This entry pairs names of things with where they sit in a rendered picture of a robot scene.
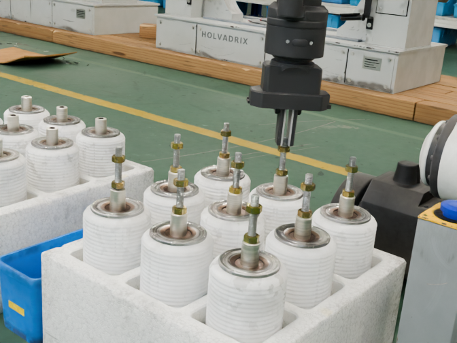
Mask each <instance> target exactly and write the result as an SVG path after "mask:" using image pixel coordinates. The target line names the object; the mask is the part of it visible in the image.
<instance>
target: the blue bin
mask: <svg viewBox="0 0 457 343"><path fill-rule="evenodd" d="M82 238H83V229H79V230H77V231H73V232H71V233H67V234H65V235H61V236H58V237H56V238H52V239H50V240H46V241H44V242H40V243H38V244H34V245H32V246H28V247H26V248H22V249H20V250H17V251H14V252H11V253H8V254H6V255H2V256H0V283H1V296H2V304H3V317H4V324H5V326H6V327H7V328H8V329H9V330H11V331H13V332H14V333H15V334H16V335H18V336H20V337H21V338H22V339H24V340H26V341H27V342H28V343H43V317H42V284H41V254H42V252H45V251H47V250H50V249H53V248H60V247H62V246H63V245H64V244H68V243H70V242H74V241H76V240H79V239H82Z"/></svg>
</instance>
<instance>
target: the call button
mask: <svg viewBox="0 0 457 343"><path fill-rule="evenodd" d="M440 209H441V211H442V212H443V215H444V216H445V217H447V218H450V219H452V220H456V221H457V200H452V199H450V200H445V201H442V202H441V206H440Z"/></svg>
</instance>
